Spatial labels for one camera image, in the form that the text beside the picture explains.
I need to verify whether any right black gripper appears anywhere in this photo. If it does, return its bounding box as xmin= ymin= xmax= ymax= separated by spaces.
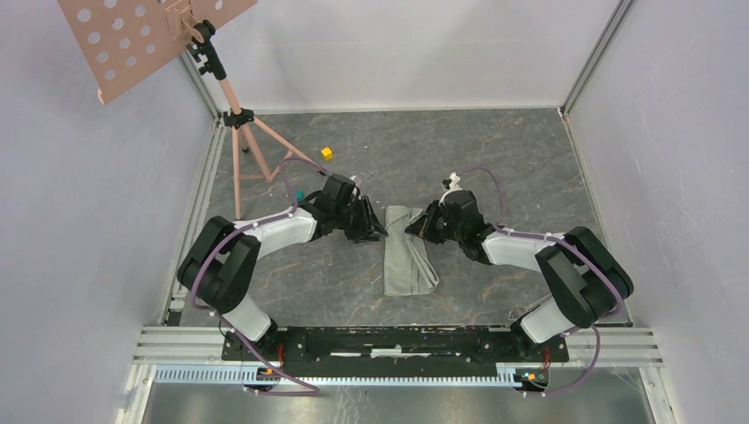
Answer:
xmin=405 ymin=200 xmax=464 ymax=245

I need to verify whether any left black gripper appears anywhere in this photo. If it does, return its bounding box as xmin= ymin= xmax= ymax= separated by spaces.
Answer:
xmin=335 ymin=196 xmax=389 ymax=245

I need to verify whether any grey cloth napkin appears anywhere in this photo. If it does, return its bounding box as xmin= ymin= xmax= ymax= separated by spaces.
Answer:
xmin=383 ymin=206 xmax=440 ymax=297

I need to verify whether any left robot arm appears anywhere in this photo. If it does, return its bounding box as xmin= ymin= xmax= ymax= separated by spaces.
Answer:
xmin=176 ymin=174 xmax=388 ymax=360

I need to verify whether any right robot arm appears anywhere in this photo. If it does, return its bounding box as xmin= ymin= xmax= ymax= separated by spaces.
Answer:
xmin=405 ymin=190 xmax=634 ymax=360

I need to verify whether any pink music stand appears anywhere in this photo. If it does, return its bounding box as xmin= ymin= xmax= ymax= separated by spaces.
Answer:
xmin=58 ymin=0 xmax=305 ymax=217

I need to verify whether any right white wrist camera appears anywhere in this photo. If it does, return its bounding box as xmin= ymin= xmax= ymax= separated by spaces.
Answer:
xmin=439 ymin=172 xmax=463 ymax=204

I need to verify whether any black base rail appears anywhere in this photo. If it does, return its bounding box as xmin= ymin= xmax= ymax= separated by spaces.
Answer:
xmin=256 ymin=325 xmax=570 ymax=378

